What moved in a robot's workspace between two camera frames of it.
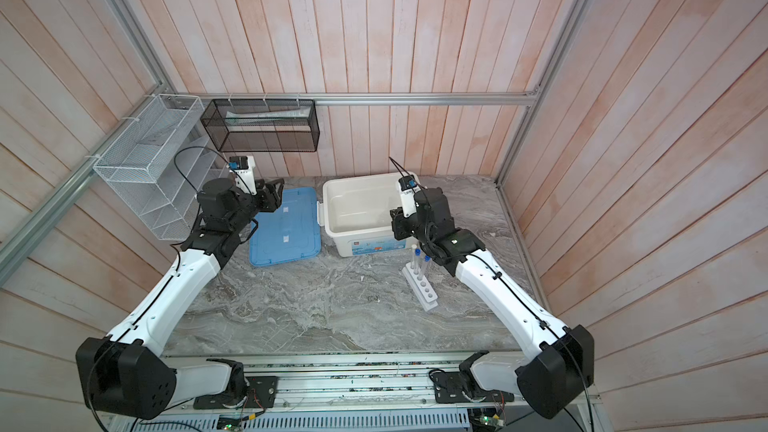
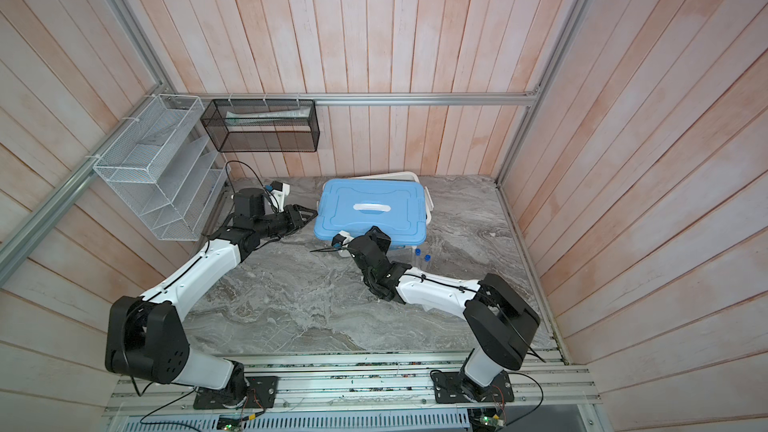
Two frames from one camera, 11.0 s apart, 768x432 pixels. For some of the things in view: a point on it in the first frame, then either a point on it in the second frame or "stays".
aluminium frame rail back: x=443 y=96 stays
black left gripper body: x=264 y=201 → x=281 y=224
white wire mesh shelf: x=160 y=163 stays
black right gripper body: x=406 y=227 → x=384 y=242
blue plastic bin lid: x=291 y=231 → x=397 y=206
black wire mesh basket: x=263 y=125 stays
